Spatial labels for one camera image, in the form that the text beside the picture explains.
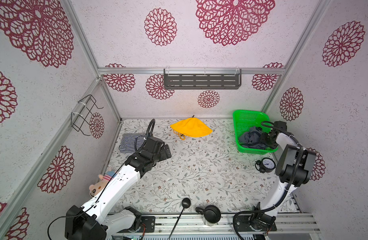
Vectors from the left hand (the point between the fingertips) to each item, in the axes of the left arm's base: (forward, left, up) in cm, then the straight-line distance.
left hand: (162, 153), depth 80 cm
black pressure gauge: (-1, -61, -13) cm, 62 cm away
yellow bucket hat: (+33, -18, -15) cm, 40 cm away
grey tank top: (+16, -57, -10) cm, 60 cm away
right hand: (+16, -67, -9) cm, 69 cm away
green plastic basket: (+38, -59, -14) cm, 71 cm away
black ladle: (-21, -13, -16) cm, 29 cm away
